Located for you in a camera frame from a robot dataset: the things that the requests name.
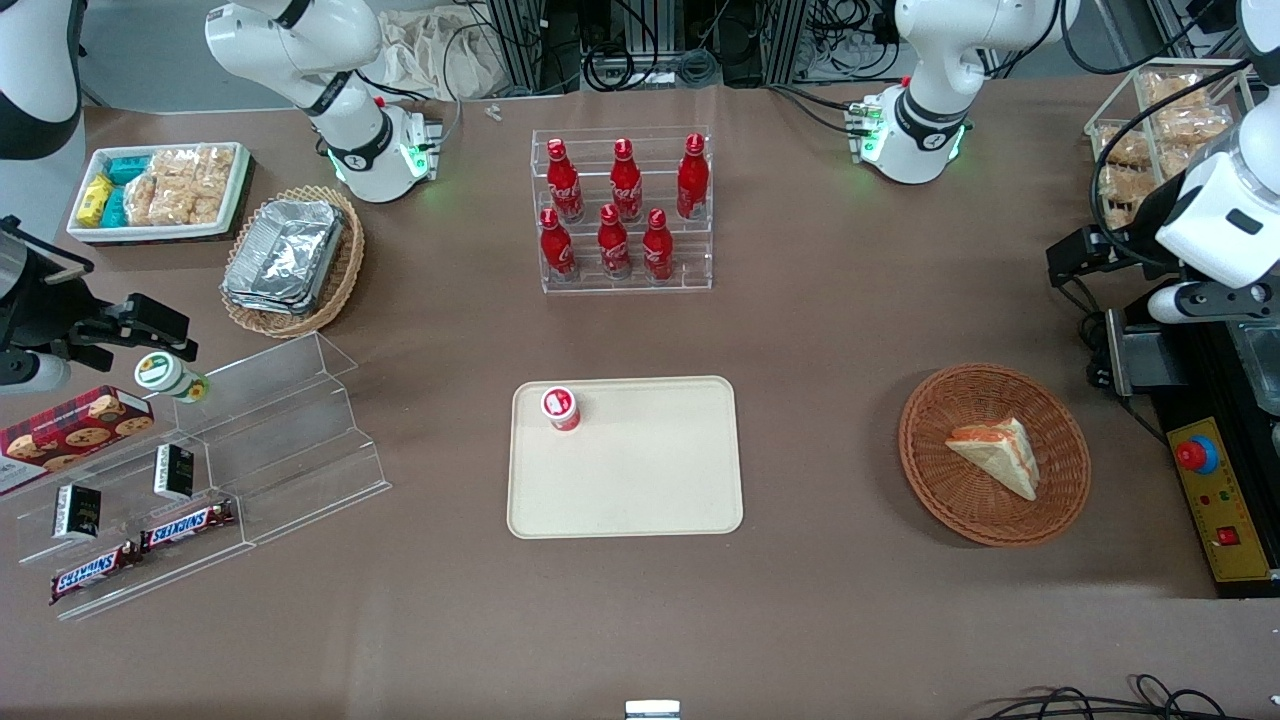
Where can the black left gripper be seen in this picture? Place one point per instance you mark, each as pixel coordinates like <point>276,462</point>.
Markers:
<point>1138,224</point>

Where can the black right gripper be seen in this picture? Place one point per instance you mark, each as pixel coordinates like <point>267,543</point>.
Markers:
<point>32,303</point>

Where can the triangle sandwich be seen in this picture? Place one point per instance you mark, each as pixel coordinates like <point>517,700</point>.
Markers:
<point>1000,450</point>

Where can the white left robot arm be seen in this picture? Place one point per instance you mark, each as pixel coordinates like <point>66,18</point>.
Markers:
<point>930,60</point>

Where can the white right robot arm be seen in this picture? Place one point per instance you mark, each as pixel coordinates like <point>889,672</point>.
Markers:
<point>350,130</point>

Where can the white rectangular snack tray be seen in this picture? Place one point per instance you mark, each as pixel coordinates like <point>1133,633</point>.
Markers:
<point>215,232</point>

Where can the oval wicker basket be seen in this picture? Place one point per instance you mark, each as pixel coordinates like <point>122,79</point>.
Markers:
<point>335,280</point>

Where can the round brown wicker basket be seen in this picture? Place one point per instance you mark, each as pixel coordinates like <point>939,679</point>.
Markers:
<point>960,500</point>

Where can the beige plastic tray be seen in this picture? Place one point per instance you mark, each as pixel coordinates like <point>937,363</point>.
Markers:
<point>650,470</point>

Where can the green white cup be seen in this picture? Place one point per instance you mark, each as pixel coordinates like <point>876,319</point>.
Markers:
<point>165,375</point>

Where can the rice cracker bag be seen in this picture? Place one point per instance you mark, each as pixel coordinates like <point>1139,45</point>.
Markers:
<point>212,180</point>
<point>1172,90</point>
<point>1195,127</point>
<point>158,200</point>
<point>1122,148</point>
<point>1120,195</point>

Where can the red cookie box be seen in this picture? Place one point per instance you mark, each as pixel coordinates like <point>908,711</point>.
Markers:
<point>70,430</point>

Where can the teal snack packet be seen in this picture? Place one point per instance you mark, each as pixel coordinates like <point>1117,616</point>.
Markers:
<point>127,168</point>
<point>116,208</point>

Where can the yellow snack packet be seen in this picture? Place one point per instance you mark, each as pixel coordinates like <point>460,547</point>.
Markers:
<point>95,200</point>

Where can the small black box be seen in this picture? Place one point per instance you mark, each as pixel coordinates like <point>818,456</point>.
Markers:
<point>174,472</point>
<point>76,512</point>

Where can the stack of foil containers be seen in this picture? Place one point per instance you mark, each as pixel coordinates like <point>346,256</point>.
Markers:
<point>285,255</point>

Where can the clear acrylic stepped shelf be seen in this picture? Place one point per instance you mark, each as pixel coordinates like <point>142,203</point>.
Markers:
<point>290,440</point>

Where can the snickers chocolate bar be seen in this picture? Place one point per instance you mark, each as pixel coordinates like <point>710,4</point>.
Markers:
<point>95,572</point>
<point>188,527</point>

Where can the red emergency stop button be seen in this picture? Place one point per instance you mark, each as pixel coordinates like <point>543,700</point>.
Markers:
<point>1196,455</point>

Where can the yellow black control box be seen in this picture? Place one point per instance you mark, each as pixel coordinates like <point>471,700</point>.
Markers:
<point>1225,510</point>

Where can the clear acrylic bottle rack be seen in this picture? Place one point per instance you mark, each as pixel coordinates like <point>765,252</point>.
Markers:
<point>690,270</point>

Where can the red cola bottle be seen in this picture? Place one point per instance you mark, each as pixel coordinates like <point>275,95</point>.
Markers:
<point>626,182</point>
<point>556,248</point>
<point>564,185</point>
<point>657,248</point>
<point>613,245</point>
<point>692,180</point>

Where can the beige cloth bag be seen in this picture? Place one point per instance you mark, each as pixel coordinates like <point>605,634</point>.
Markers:
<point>430,55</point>

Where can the red white yogurt cup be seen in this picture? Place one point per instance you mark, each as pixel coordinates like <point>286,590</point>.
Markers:
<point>561,408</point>

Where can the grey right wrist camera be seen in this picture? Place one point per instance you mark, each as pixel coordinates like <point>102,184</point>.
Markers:
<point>30,372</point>

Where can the grey metal bracket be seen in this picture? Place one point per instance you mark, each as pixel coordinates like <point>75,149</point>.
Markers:
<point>1135,355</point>

